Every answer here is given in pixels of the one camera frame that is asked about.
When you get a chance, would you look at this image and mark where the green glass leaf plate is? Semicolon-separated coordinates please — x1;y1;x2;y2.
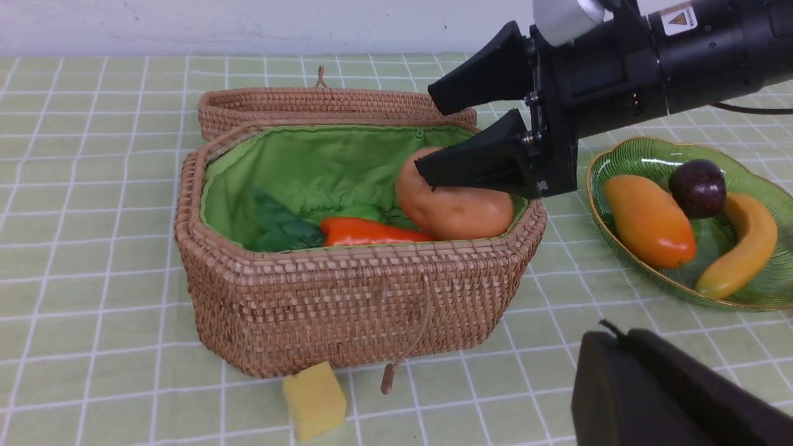
585;138;792;311

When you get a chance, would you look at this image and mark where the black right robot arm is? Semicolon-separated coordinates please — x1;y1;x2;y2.
414;1;792;200

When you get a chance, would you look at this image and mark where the orange toy mango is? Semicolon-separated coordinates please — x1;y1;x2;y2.
604;175;697;270

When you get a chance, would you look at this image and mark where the purple toy mangosteen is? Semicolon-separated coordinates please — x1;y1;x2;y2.
667;159;726;219

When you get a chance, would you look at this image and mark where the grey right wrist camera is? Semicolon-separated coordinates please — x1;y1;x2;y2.
532;0;606;47

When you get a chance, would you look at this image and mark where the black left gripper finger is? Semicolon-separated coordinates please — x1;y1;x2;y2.
571;320;792;445

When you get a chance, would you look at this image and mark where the yellow toy banana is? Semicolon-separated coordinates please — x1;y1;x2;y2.
694;193;778;300

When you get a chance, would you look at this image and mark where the woven wicker basket green lining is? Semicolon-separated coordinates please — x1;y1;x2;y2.
173;121;548;395

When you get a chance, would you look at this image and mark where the green toy bitter gourd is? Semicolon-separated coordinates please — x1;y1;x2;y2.
325;203;418;230

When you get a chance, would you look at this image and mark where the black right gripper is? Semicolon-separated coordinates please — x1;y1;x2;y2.
414;1;668;199

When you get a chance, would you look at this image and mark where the green checkered tablecloth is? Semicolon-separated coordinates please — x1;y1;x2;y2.
1;53;791;445

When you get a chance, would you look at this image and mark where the woven wicker basket lid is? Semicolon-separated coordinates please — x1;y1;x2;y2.
196;66;478;141

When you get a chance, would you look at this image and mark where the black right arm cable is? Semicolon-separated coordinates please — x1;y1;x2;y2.
709;101;793;116

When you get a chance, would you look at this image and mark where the yellow foam cube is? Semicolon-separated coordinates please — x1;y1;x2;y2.
283;361;348;442

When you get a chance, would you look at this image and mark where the orange toy carrot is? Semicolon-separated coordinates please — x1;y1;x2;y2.
245;189;437;253

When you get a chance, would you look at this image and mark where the brown toy potato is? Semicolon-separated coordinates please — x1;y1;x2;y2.
395;146;515;240

